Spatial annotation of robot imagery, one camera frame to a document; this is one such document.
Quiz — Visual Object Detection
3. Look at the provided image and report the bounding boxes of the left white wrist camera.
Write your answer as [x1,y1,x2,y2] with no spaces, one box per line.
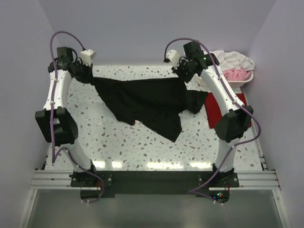
[79,49,96,66]

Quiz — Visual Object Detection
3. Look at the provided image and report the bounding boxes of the pink crumpled t shirt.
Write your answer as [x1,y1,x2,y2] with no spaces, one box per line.
[223,69,252,81]

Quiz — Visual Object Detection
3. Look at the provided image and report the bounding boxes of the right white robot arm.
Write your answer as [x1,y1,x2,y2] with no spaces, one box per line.
[164,40,253,187]

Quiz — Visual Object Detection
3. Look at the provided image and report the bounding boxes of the black t shirt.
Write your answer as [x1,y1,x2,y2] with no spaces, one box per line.
[91,77,208,142]

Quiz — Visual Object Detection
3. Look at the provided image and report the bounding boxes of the folded red t shirt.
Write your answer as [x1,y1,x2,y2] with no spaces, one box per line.
[204,92,253,129]

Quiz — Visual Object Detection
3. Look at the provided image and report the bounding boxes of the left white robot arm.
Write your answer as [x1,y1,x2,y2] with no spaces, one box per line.
[35,47,98,186]

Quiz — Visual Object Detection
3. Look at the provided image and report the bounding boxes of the white crumpled t shirt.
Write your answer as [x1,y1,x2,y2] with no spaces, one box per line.
[211,50,255,71]

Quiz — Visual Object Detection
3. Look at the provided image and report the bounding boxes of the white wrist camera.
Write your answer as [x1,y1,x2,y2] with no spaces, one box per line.
[164,50,181,68]
[79,49,96,66]

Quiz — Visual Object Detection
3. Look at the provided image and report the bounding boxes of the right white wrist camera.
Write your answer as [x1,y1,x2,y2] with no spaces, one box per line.
[164,50,181,68]

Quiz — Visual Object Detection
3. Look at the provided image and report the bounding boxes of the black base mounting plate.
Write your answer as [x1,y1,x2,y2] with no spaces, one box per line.
[69,171,240,202]

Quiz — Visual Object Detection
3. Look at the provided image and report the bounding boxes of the white perforated laundry basket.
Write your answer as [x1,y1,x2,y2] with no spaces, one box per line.
[193,68,255,92]

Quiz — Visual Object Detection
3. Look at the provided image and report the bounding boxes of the aluminium extrusion rail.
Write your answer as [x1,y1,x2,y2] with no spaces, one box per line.
[31,170,281,190]

